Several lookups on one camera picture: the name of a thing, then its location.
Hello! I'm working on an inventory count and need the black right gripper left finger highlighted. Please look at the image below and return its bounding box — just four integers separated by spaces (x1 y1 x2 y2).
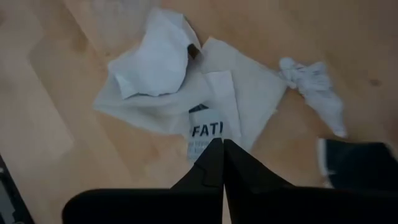
62 138 224 224

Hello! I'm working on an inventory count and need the black wrapper with white edge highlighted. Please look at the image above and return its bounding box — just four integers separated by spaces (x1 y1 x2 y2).
317 138 398 191

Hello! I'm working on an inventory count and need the white tissue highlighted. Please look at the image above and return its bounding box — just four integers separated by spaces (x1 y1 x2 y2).
278 57 348 138

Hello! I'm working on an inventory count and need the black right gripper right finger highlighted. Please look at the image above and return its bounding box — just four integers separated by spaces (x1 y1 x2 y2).
223 139 398 224

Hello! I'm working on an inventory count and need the white paper napkin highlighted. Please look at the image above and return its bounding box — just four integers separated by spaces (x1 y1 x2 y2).
93 37 287 153

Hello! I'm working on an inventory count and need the torn printed white paper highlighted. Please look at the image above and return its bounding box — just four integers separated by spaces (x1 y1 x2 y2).
186 70 242 162

